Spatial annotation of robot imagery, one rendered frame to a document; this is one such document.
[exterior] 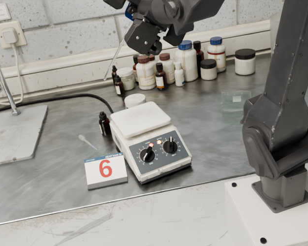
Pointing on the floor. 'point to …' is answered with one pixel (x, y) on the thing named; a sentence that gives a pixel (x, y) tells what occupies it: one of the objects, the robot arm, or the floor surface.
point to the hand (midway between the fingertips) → (138, 13)
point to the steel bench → (188, 104)
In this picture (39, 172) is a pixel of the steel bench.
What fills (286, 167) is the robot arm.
